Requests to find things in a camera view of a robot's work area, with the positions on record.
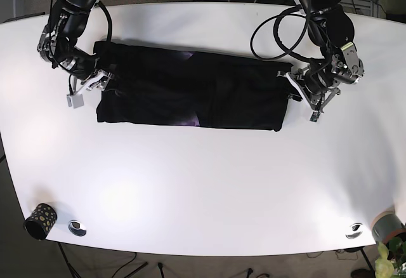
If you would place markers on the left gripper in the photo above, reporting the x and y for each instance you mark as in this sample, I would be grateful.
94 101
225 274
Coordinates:
316 84

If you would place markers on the left silver table grommet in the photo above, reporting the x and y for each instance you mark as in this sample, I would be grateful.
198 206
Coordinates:
77 228

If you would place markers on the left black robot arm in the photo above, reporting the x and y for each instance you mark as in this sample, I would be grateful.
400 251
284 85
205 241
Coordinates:
326 46

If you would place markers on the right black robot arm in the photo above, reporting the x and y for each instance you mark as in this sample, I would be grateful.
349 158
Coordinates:
66 23

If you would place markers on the right silver table grommet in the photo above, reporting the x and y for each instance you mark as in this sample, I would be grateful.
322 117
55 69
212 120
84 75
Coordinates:
354 231

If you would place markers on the silver table grommet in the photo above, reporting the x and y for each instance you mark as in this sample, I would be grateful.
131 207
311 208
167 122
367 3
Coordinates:
354 231
77 228

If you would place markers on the black gold-dotted cup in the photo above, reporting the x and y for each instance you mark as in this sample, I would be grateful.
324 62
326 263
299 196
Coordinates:
40 221

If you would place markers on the green potted plant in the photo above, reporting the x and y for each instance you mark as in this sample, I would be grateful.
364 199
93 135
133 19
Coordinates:
391 260

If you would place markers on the grey flower pot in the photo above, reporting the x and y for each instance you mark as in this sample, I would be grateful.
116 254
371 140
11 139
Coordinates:
387 226

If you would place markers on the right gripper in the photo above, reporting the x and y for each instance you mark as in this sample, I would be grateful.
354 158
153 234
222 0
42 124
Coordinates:
99 79

